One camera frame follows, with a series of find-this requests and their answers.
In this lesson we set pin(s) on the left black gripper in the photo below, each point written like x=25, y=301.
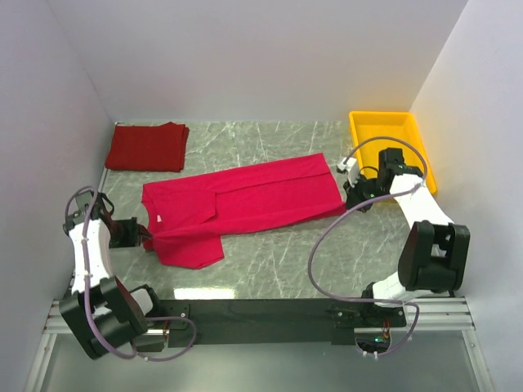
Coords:
x=136, y=233

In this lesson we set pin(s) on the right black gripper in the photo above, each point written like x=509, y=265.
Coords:
x=353, y=194

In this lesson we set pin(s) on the pink t shirt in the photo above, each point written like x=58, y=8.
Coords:
x=189, y=216

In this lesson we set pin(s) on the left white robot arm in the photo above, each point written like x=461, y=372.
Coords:
x=101, y=313

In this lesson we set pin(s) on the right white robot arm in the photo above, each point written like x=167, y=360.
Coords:
x=434, y=256

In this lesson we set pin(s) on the yellow plastic tray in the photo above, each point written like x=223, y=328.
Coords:
x=400, y=125

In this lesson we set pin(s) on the folded dark red t shirt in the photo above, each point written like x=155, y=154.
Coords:
x=148, y=148

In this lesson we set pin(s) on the black base beam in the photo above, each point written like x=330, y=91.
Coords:
x=233, y=321

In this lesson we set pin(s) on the aluminium frame rail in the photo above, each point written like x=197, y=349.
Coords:
x=408, y=332

